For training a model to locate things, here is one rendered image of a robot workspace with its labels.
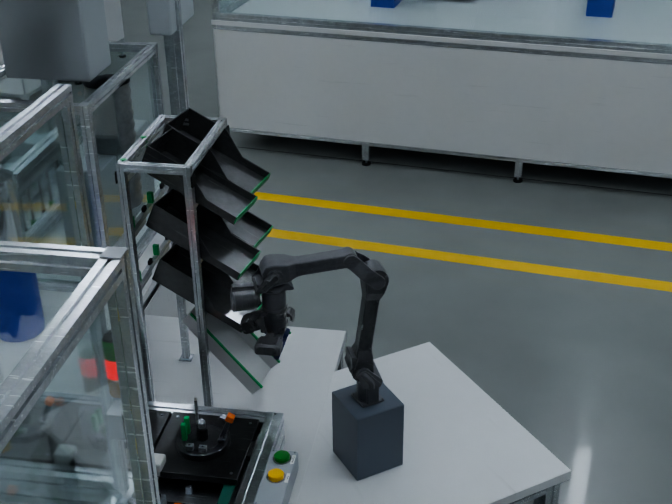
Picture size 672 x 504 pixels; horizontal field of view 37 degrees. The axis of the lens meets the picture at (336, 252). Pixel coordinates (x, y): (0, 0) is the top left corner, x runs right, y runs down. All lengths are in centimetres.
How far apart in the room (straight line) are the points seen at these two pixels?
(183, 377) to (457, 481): 91
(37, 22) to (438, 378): 172
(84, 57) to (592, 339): 272
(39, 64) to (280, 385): 135
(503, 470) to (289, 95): 424
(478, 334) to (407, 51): 212
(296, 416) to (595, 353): 221
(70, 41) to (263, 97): 335
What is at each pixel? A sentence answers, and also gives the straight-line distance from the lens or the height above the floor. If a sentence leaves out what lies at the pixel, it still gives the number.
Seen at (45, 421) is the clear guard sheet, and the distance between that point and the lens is 122.
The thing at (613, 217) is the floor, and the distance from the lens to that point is 608.
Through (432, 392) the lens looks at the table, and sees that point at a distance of 298.
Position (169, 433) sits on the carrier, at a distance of 269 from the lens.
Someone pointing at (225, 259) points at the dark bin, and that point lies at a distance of 262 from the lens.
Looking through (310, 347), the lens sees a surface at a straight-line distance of 317.
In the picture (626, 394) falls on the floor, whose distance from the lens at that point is 456.
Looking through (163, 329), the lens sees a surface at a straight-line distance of 332.
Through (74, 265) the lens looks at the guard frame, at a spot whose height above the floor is 197.
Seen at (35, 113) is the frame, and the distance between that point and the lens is 192.
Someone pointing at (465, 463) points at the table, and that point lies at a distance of 274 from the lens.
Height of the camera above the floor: 263
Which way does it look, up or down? 28 degrees down
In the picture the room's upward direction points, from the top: 1 degrees counter-clockwise
